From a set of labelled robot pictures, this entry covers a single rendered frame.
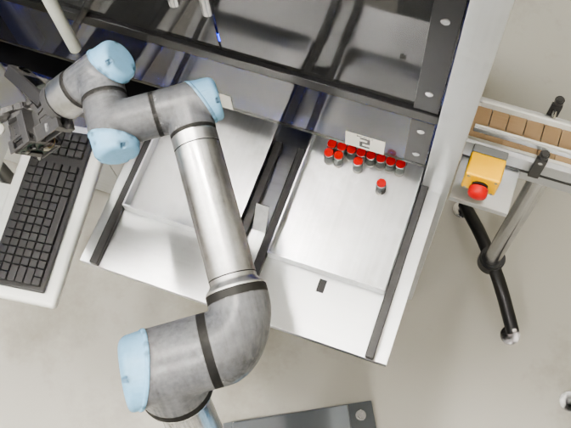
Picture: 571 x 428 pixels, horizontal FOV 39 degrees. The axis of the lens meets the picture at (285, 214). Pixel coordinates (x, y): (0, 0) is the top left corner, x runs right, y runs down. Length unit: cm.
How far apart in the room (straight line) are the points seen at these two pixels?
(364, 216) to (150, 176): 49
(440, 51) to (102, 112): 55
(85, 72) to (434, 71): 58
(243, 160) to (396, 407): 106
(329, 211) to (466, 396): 101
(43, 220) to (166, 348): 83
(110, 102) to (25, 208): 70
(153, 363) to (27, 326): 162
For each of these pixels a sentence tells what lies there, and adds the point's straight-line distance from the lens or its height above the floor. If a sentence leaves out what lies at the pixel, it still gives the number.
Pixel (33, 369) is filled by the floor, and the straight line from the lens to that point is 276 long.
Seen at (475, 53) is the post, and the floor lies 144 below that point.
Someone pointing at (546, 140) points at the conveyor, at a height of 93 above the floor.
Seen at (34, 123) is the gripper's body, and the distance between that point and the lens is 149.
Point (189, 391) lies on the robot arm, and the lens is 123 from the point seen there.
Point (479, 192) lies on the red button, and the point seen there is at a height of 101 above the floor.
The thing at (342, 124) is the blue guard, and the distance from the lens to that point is 167.
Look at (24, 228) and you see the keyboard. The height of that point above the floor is 83.
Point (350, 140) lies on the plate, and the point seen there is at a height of 101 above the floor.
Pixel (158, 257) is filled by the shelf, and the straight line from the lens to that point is 180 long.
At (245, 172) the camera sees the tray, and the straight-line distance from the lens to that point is 184.
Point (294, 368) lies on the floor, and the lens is 260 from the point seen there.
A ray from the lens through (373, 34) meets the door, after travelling 138.
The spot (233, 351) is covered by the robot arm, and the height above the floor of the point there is 139.
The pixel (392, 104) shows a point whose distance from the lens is 154.
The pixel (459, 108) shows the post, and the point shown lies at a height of 126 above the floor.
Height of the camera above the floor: 256
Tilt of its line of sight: 69 degrees down
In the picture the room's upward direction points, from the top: 9 degrees counter-clockwise
